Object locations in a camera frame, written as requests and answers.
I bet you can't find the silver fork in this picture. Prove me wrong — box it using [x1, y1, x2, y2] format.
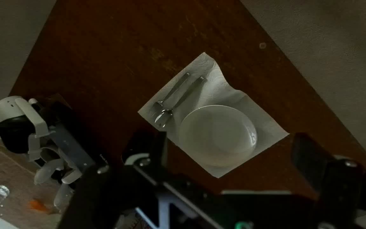
[154, 75, 208, 129]

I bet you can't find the small orange object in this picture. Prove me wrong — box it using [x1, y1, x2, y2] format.
[29, 198, 51, 212]

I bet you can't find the white round plate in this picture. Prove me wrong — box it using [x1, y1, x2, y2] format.
[177, 103, 259, 168]

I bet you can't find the wooden robot mounting board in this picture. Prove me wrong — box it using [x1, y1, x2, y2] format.
[0, 131, 72, 229]

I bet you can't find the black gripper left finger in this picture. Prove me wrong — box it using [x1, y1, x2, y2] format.
[122, 128, 169, 170]

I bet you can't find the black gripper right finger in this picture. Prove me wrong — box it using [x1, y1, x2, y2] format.
[290, 132, 362, 201]

